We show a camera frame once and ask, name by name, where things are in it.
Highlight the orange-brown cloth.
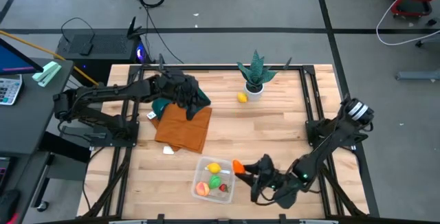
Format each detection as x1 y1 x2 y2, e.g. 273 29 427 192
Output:
150 103 213 155

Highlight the black aluminium table frame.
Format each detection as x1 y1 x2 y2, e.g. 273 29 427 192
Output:
77 64 371 224

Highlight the white floor cable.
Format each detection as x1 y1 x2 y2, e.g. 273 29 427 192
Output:
375 0 440 47

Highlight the mint green stapler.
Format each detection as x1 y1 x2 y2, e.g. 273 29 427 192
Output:
32 60 63 88

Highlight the black floor cable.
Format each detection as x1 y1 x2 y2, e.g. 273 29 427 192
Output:
130 0 185 65

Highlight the green toy fruit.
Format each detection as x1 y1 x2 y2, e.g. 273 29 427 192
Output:
208 175 222 190

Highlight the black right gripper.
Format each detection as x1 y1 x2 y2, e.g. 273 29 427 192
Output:
236 153 280 197

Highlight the clear plastic tupperware container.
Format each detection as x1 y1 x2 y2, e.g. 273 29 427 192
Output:
190 155 237 205

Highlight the computer monitor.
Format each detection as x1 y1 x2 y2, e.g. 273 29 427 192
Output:
0 37 45 77

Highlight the grey table foot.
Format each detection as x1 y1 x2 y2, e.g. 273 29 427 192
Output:
395 68 440 82

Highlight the dark teal cloth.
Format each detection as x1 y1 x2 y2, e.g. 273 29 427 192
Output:
152 88 212 119

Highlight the black computer tower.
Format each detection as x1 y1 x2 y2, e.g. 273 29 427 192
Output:
55 27 147 80

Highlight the potted plant in white pot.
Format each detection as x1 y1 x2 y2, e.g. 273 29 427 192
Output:
236 49 279 102

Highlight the orange toy vegetable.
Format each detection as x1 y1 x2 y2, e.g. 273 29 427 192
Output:
232 159 246 175

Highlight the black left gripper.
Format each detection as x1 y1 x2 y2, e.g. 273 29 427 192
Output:
158 69 206 122

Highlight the toy peach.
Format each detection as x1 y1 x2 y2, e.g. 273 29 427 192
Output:
195 181 210 197

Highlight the grey calculator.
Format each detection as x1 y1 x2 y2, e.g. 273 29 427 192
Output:
0 74 23 107

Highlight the black desk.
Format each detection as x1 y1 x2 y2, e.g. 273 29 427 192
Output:
0 57 92 214

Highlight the black wifi antenna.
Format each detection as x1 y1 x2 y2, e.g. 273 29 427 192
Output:
126 16 147 40

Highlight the small black box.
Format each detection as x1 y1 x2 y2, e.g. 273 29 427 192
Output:
80 41 94 57

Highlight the yellow floor cable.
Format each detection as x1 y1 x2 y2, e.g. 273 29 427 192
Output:
0 29 100 86

